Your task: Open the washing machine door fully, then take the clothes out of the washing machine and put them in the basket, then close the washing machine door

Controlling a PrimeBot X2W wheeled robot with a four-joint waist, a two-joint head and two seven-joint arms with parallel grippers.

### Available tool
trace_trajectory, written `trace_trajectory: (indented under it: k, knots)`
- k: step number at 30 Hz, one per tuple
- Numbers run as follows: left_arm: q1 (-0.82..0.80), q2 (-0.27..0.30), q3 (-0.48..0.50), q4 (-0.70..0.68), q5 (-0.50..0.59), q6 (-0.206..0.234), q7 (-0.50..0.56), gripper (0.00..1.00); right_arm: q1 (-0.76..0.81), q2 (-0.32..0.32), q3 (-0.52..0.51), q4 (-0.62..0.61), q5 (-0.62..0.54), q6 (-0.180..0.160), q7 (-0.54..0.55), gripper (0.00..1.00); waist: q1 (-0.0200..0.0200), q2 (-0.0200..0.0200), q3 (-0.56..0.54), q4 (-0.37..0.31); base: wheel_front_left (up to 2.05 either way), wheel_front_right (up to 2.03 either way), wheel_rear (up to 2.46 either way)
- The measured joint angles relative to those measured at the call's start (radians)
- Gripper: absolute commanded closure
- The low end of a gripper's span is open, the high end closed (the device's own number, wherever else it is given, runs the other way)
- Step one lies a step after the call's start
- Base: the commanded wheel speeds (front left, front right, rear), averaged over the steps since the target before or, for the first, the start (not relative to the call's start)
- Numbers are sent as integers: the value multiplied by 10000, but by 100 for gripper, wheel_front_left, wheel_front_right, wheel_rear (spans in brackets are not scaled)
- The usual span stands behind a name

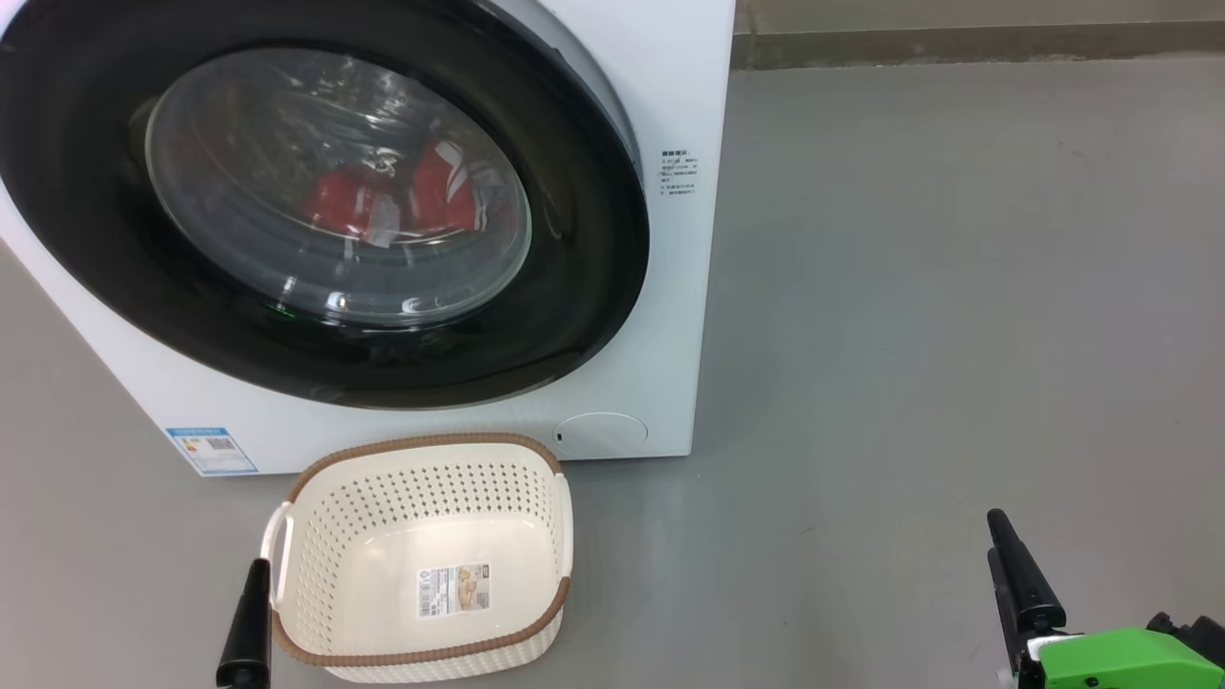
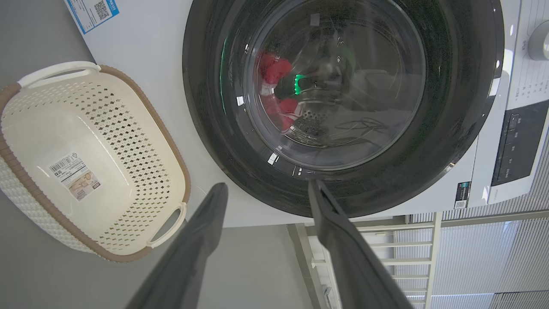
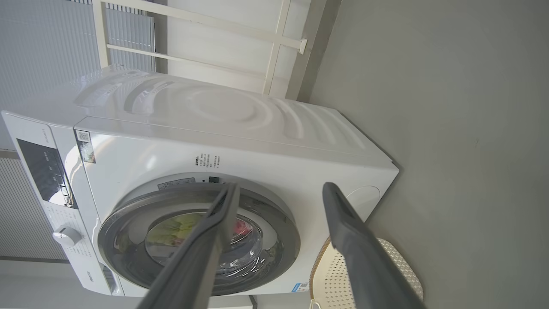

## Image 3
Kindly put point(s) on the blue energy label sticker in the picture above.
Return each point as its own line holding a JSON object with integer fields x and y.
{"x": 300, "y": 287}

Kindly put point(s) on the white front-load washing machine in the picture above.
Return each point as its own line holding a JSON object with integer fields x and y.
{"x": 150, "y": 163}

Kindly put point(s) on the cream perforated laundry basket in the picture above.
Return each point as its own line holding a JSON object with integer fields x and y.
{"x": 339, "y": 287}

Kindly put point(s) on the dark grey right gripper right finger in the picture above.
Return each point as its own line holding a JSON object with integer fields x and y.
{"x": 360, "y": 253}

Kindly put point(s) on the QR code sticker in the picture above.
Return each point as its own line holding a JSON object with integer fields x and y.
{"x": 85, "y": 146}

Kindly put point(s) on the white washing machine dial knob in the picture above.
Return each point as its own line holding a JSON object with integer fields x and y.
{"x": 66, "y": 236}

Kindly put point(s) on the round glass washing machine door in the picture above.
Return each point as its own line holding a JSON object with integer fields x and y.
{"x": 116, "y": 231}

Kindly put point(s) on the red and white garment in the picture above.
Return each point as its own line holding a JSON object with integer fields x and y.
{"x": 244, "y": 227}

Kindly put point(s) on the black glossy display control panel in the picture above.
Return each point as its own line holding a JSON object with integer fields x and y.
{"x": 43, "y": 171}

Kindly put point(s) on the grey ribbed wall panel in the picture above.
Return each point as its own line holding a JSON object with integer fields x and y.
{"x": 21, "y": 206}

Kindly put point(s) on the grey warning sticker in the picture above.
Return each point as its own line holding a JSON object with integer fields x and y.
{"x": 176, "y": 184}

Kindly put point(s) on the white metal rack frame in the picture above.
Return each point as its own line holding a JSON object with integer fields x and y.
{"x": 279, "y": 40}

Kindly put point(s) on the grey window blind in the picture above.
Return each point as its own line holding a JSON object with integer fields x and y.
{"x": 43, "y": 43}

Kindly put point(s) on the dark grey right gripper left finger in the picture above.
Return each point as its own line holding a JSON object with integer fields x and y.
{"x": 201, "y": 257}

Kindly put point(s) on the round white filter cover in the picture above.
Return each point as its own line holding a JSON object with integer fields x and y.
{"x": 364, "y": 199}

